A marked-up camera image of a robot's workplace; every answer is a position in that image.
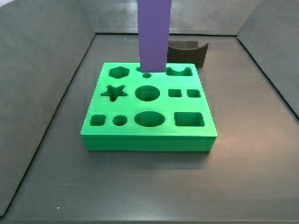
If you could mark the purple arch block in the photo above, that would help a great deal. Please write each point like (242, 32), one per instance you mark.
(153, 16)

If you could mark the black arch holder block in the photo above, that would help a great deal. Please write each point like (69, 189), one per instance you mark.
(187, 52)

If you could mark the green shape sorter board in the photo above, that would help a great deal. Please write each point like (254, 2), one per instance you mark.
(148, 111)

